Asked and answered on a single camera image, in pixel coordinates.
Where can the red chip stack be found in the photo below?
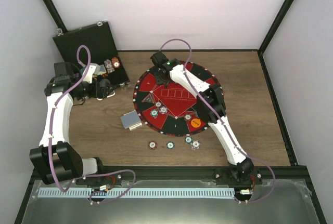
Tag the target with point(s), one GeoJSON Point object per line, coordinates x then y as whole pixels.
{"type": "Point", "coordinates": [115, 62]}

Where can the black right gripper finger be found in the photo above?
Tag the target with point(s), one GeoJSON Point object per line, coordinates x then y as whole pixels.
{"type": "Point", "coordinates": [159, 80]}
{"type": "Point", "coordinates": [167, 80]}

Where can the brown chip stack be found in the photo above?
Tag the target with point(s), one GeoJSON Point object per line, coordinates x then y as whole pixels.
{"type": "Point", "coordinates": [152, 145]}

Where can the light blue slotted strip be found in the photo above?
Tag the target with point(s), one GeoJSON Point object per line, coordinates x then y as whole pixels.
{"type": "Point", "coordinates": [207, 193]}

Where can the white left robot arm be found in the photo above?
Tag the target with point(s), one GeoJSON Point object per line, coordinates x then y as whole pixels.
{"type": "Point", "coordinates": [55, 159]}

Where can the boxed playing card deck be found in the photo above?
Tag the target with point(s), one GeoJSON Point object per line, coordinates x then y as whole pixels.
{"type": "Point", "coordinates": [101, 71]}

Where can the blue backed card deck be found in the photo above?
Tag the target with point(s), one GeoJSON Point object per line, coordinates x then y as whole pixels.
{"type": "Point", "coordinates": [131, 120]}

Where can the round red black poker mat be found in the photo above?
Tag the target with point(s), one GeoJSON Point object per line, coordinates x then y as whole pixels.
{"type": "Point", "coordinates": [174, 97]}

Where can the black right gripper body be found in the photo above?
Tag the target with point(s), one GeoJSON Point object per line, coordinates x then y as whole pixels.
{"type": "Point", "coordinates": [156, 73]}

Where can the chrome case handle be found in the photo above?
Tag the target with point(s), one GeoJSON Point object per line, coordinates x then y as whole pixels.
{"type": "Point", "coordinates": [108, 96]}

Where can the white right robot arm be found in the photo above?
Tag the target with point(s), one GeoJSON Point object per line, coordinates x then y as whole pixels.
{"type": "Point", "coordinates": [211, 109]}

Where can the green chip stack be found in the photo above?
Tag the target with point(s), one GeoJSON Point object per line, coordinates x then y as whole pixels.
{"type": "Point", "coordinates": [170, 145]}

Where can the black mounting rail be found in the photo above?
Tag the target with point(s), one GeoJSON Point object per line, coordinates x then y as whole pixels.
{"type": "Point", "coordinates": [222, 175]}

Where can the blue purple chip stack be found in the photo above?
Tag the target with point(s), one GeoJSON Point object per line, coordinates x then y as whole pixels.
{"type": "Point", "coordinates": [195, 145]}

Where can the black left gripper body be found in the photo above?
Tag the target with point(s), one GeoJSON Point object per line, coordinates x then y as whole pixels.
{"type": "Point", "coordinates": [102, 92]}

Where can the orange big blind button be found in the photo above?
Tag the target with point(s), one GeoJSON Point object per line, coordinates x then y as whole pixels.
{"type": "Point", "coordinates": [196, 123]}

